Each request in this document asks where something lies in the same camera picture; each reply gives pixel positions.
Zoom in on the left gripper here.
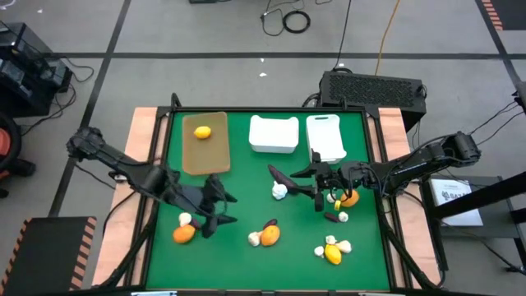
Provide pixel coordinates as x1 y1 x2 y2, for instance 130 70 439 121
175 173 239 240

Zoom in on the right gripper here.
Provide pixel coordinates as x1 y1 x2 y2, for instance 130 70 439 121
288 148 367 214

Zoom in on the large dark purple sweet potato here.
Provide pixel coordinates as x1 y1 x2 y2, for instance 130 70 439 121
267 164 316 197

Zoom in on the large white garlic bulb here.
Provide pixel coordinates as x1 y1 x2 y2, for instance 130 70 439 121
271 180 288 201

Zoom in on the orange fruit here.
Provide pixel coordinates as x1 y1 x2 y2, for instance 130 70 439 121
339 189 361 208
260 224 282 247
172 224 196 245

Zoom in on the orange translucent plastic basket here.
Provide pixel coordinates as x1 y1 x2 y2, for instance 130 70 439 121
181 111 232 177

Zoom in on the plain white plastic basket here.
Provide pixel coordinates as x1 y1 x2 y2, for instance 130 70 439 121
248 114 300 155

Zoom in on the green table mat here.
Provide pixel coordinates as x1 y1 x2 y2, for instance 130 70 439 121
145 110 390 291

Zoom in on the yellow lemon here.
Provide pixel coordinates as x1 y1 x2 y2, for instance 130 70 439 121
193 125 213 141
324 243 343 266

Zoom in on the light wood table board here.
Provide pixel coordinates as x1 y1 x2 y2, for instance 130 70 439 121
371 107 441 289
92 107 170 288

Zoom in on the black perforated computer case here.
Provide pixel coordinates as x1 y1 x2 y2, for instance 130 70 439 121
319 70 427 132

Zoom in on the white printed box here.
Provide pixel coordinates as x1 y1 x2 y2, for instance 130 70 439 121
429 178 485 228

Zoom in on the black orange striped floor mat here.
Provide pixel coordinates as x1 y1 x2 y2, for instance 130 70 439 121
478 0 526 32
0 216 98 296

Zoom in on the black side stand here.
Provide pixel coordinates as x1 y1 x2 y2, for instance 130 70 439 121
418 170 526 275

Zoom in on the black orange round equipment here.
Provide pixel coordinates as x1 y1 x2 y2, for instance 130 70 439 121
0 110 37 198

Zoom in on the black equipment cart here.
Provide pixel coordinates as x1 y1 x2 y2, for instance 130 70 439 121
0 21 74 118

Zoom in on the white basket with handle slot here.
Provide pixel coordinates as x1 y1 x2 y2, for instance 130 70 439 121
305 113 348 165

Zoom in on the black table frame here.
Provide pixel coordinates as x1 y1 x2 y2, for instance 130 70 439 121
139 92 398 293

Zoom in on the black hanging cable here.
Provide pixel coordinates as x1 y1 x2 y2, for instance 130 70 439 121
331 0 353 71

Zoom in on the black cable coil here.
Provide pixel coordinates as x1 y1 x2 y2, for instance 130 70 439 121
282 10 311 35

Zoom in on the yellow hanging cable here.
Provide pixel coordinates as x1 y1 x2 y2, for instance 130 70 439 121
374 0 402 76

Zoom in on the thin black cable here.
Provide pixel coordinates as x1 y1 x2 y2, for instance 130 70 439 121
260 0 307 38

